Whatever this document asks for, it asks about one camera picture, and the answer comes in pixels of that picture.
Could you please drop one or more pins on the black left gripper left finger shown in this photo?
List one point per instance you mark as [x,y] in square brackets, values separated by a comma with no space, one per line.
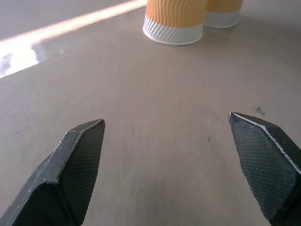
[70,169]

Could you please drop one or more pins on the orange and white paper cup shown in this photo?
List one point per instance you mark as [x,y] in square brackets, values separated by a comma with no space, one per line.
[174,21]
[223,14]

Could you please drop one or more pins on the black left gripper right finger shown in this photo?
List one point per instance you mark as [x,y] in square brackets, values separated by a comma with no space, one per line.
[265,160]

